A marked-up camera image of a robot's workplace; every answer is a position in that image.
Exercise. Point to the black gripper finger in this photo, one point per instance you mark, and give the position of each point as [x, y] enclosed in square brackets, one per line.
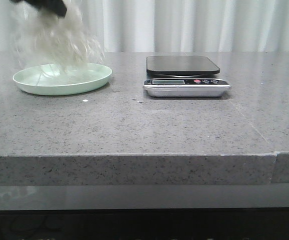
[57, 7]

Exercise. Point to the white vermicelli noodle bundle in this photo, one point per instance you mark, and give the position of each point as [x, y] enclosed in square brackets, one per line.
[41, 37]

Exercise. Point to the white pleated curtain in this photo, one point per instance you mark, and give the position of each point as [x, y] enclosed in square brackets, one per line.
[188, 25]

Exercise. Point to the pale green round plate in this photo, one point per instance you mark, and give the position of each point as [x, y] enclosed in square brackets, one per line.
[50, 80]

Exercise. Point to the black silver kitchen scale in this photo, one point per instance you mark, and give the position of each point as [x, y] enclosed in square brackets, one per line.
[183, 76]

